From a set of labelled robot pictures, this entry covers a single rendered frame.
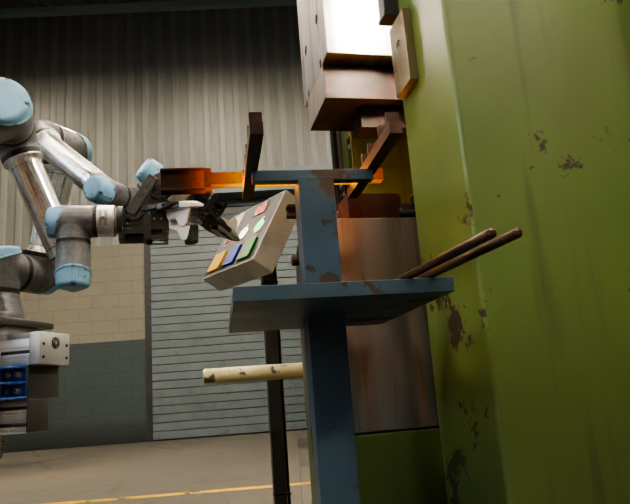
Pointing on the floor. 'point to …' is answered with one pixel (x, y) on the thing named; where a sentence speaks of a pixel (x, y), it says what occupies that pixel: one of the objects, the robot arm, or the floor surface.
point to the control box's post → (275, 416)
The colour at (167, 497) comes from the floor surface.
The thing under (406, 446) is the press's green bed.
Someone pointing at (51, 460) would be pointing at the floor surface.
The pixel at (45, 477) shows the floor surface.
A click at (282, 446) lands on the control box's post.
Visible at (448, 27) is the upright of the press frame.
